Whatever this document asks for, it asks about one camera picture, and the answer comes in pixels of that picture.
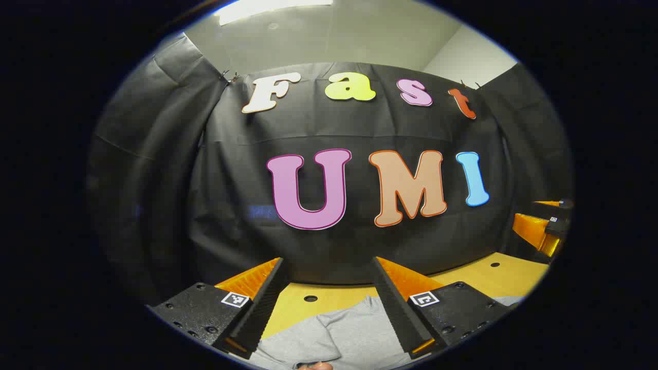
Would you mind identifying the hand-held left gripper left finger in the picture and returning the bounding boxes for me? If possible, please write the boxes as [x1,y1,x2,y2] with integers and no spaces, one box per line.
[147,257,290,360]

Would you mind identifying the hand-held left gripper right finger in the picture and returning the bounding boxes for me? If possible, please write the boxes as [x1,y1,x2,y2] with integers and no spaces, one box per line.
[371,256,511,359]

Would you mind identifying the grey sweatshirt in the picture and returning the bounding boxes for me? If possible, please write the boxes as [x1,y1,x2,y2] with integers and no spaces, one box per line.
[229,295,525,370]

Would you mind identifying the black backdrop cloth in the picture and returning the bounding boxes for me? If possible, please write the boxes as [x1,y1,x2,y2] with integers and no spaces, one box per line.
[85,32,574,309]

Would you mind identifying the ceiling light panel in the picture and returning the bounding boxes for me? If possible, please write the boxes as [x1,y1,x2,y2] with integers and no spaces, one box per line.
[213,0,335,26]

